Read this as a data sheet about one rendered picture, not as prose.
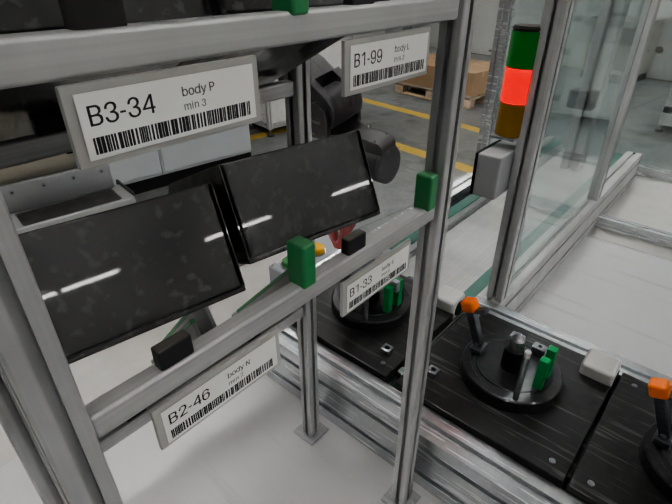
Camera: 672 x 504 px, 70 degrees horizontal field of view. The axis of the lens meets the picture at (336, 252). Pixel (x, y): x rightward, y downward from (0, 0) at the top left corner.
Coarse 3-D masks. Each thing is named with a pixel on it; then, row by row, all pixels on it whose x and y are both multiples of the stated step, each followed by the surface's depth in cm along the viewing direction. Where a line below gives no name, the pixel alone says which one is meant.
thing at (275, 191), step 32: (256, 160) 35; (288, 160) 36; (320, 160) 38; (352, 160) 40; (224, 192) 34; (256, 192) 35; (288, 192) 36; (320, 192) 38; (352, 192) 40; (256, 224) 35; (288, 224) 36; (320, 224) 38; (352, 224) 40; (256, 256) 35
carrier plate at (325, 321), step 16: (320, 304) 85; (320, 320) 82; (336, 320) 82; (448, 320) 83; (320, 336) 78; (336, 336) 78; (352, 336) 78; (368, 336) 78; (384, 336) 78; (400, 336) 78; (432, 336) 80; (336, 352) 77; (352, 352) 75; (368, 352) 75; (400, 352) 75; (368, 368) 73; (384, 368) 72
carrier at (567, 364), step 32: (480, 320) 82; (448, 352) 75; (480, 352) 71; (512, 352) 67; (544, 352) 70; (576, 352) 75; (448, 384) 69; (480, 384) 67; (512, 384) 67; (544, 384) 67; (576, 384) 69; (608, 384) 69; (448, 416) 65; (480, 416) 64; (512, 416) 64; (544, 416) 64; (576, 416) 64; (512, 448) 60; (544, 448) 60; (576, 448) 60
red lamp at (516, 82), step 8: (512, 72) 70; (520, 72) 69; (528, 72) 69; (504, 80) 71; (512, 80) 70; (520, 80) 69; (528, 80) 69; (504, 88) 72; (512, 88) 70; (520, 88) 70; (528, 88) 70; (504, 96) 72; (512, 96) 71; (520, 96) 70; (512, 104) 71; (520, 104) 71
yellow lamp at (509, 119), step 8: (504, 104) 72; (504, 112) 73; (512, 112) 72; (520, 112) 72; (496, 120) 75; (504, 120) 73; (512, 120) 72; (520, 120) 72; (496, 128) 75; (504, 128) 74; (512, 128) 73; (520, 128) 73; (504, 136) 74; (512, 136) 73
